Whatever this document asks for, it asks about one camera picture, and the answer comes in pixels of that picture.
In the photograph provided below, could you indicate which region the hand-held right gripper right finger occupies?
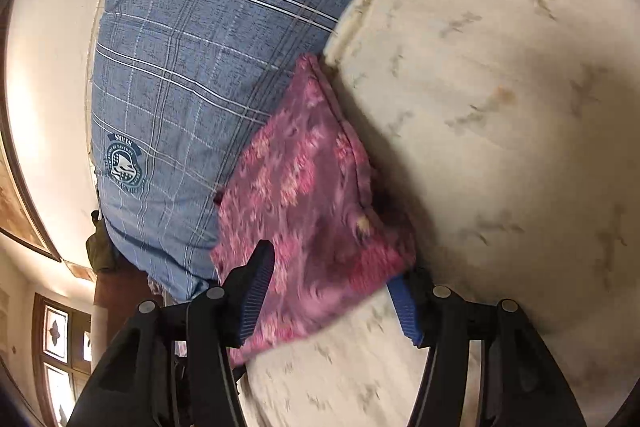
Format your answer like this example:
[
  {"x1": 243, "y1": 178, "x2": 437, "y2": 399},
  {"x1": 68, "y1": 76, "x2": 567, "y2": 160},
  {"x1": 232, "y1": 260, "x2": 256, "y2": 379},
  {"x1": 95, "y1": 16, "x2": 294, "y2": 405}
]
[{"x1": 386, "y1": 268, "x2": 589, "y2": 427}]

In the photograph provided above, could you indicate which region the wooden framed wall picture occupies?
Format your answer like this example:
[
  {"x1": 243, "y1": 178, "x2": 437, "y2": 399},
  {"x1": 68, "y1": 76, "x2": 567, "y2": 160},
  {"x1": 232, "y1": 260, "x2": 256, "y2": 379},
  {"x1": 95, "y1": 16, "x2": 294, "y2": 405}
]
[{"x1": 0, "y1": 139, "x2": 64, "y2": 264}]

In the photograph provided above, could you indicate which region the brown wooden headboard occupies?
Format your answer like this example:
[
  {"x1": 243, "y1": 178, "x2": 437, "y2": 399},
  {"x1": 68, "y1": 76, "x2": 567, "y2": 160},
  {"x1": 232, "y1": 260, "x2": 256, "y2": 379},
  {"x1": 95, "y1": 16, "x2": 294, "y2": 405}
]
[{"x1": 92, "y1": 269, "x2": 162, "y2": 358}]

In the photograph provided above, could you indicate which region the wooden framed window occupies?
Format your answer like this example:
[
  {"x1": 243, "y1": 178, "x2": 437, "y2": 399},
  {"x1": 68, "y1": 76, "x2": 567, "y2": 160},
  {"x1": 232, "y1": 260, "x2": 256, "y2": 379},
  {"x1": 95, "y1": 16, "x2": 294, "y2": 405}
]
[{"x1": 31, "y1": 292, "x2": 97, "y2": 427}]

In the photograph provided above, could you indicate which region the purple floral shirt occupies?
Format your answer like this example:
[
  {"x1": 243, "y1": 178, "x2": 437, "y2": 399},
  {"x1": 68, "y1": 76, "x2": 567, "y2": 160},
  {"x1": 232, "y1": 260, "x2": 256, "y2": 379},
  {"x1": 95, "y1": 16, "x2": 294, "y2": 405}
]
[{"x1": 209, "y1": 53, "x2": 419, "y2": 370}]

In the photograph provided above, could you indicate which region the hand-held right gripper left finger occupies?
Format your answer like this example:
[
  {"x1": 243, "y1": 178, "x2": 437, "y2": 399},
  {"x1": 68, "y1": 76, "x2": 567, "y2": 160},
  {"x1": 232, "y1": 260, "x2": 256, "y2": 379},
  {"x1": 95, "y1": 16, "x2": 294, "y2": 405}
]
[{"x1": 66, "y1": 239, "x2": 277, "y2": 427}]

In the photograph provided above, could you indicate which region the olive green cloth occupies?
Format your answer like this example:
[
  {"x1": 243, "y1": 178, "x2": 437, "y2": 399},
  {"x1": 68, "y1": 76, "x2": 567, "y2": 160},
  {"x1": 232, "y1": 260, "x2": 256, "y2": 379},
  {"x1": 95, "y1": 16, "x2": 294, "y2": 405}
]
[{"x1": 85, "y1": 209, "x2": 122, "y2": 274}]

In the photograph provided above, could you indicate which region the white leaf-print bed sheet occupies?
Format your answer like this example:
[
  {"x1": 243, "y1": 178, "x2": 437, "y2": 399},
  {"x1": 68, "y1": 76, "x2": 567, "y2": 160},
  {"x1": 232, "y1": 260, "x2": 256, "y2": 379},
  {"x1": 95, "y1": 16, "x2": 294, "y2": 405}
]
[{"x1": 237, "y1": 0, "x2": 640, "y2": 427}]

